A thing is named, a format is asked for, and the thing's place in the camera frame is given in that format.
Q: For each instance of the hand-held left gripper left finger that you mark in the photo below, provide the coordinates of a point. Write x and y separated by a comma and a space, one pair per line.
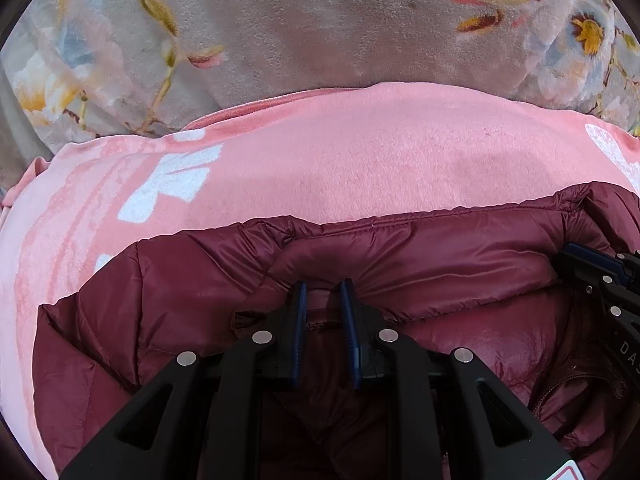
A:
300, 315

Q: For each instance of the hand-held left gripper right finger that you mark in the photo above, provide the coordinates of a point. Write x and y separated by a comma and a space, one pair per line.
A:
348, 320

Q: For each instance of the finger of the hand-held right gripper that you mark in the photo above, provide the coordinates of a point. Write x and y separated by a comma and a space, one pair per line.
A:
595, 255
575, 267

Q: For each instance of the maroon puffer jacket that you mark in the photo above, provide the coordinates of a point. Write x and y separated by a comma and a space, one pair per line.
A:
200, 280

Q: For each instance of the pink printed blanket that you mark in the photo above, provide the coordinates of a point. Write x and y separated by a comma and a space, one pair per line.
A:
350, 160

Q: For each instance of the grey floral blanket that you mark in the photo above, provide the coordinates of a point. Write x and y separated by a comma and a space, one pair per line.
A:
310, 25

